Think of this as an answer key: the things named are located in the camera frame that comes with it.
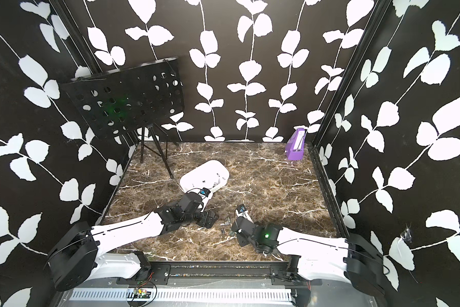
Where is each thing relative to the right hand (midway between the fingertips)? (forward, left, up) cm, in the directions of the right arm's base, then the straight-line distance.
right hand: (238, 227), depth 81 cm
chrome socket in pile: (+4, +5, -5) cm, 9 cm away
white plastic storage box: (+30, +16, -4) cm, 35 cm away
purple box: (+46, -32, +3) cm, 56 cm away
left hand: (+7, +11, +2) cm, 13 cm away
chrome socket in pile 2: (0, +7, -6) cm, 9 cm away
